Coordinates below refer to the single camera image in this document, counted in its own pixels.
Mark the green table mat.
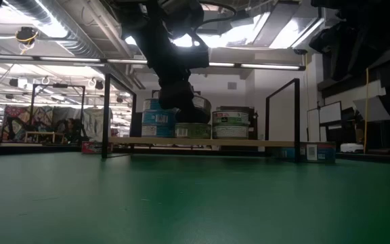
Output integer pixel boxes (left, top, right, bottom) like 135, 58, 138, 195
0, 150, 390, 244

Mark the small wooden bench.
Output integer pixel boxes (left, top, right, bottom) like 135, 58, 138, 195
24, 131, 64, 144

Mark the person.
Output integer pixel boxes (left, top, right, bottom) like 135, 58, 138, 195
56, 117, 87, 144

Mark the white hanging sheet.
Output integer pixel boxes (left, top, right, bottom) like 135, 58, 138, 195
81, 107, 113, 140

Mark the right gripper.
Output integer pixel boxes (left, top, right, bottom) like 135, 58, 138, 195
309, 21, 366, 83

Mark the gold-lidded striped label can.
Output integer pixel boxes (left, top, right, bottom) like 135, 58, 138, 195
299, 141, 337, 164

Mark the black hanging cable reel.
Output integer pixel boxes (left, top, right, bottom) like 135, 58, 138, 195
14, 26, 39, 55

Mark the wooden shelf with black frame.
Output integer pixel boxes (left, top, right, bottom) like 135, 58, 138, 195
100, 73, 301, 163

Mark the yellow hanging cable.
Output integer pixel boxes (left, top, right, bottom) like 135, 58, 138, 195
363, 67, 370, 153

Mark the colourful patchwork fabric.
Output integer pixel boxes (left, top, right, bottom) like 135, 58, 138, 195
1, 105, 54, 143

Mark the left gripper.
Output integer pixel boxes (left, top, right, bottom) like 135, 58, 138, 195
120, 0, 213, 124

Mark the white wall board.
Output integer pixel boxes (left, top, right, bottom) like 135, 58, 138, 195
318, 100, 343, 125
307, 107, 321, 143

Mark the silver ventilation duct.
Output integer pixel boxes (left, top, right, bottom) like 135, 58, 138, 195
0, 0, 114, 58

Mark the small white device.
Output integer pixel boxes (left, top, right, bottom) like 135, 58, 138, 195
339, 142, 365, 154

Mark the grey angled panel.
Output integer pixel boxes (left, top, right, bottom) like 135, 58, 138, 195
352, 96, 390, 123

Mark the long ceiling light bar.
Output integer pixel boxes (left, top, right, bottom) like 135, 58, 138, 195
208, 62, 307, 71
0, 54, 148, 65

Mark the black aluminium table frame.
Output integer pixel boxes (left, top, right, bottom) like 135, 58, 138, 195
0, 144, 390, 166

